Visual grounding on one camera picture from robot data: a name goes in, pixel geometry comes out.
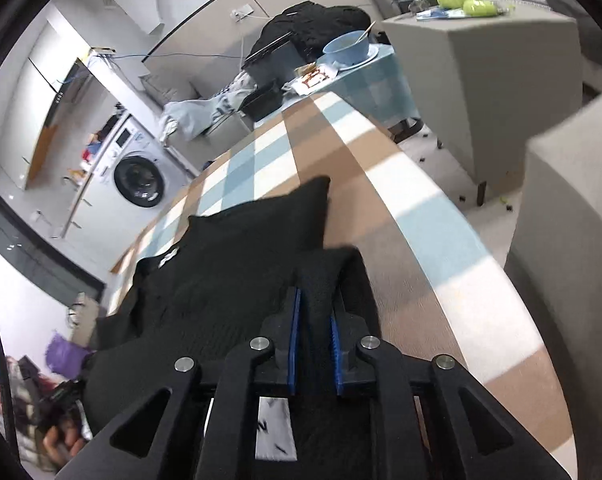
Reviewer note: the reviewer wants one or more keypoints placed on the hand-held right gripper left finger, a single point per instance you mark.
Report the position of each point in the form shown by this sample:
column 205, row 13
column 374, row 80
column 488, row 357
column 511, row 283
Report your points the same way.
column 293, row 340

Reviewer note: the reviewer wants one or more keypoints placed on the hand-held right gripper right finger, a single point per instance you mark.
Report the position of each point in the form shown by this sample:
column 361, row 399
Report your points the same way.
column 337, row 360

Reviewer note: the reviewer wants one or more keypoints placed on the black knit sweater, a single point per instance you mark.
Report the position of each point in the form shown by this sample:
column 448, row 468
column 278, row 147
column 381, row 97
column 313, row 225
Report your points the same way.
column 221, row 280

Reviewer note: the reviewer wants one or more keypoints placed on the light blue clothes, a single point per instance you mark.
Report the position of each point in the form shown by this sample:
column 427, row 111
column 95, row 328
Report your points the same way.
column 196, row 115

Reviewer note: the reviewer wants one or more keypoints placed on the person's left hand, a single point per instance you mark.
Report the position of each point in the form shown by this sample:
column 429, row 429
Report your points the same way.
column 63, row 440

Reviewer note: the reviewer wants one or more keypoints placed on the purple bag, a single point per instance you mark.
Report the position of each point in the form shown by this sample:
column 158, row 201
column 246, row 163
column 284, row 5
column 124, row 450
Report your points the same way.
column 63, row 355

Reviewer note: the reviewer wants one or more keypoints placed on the checked tablecloth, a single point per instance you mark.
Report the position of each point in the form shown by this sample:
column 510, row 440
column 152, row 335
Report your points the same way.
column 381, row 200

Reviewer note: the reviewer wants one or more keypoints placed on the white washing machine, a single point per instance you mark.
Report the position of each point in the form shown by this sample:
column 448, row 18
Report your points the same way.
column 136, row 180

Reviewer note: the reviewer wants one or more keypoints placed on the small black plastic container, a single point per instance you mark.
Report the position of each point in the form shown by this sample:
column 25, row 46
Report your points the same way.
column 263, row 100

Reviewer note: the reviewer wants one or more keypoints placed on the snack wrappers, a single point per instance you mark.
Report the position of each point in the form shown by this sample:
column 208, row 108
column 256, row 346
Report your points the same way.
column 313, row 79

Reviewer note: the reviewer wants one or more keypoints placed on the pale square stool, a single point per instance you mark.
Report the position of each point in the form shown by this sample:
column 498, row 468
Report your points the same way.
column 561, row 210

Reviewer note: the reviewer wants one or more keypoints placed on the large black plastic container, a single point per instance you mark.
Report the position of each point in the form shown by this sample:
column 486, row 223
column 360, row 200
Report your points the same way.
column 271, row 60

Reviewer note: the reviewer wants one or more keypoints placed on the grey sofa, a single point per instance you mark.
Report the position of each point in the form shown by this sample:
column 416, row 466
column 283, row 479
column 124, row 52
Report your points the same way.
column 166, row 85

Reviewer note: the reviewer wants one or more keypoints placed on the pale blue plate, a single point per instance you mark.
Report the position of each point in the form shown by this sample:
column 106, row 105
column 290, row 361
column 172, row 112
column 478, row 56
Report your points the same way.
column 368, row 60

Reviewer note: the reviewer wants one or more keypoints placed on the blue bowl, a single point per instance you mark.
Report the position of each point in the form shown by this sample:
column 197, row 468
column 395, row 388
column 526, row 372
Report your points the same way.
column 343, row 50

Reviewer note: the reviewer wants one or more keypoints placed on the black jacket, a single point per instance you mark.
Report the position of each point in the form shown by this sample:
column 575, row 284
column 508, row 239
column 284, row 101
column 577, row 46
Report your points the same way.
column 306, row 25

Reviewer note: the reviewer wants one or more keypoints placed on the grey ottoman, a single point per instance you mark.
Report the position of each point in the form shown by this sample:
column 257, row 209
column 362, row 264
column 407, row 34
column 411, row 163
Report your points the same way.
column 506, row 85

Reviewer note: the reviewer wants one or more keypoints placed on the wall socket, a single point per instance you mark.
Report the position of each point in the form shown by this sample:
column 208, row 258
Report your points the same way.
column 242, row 12

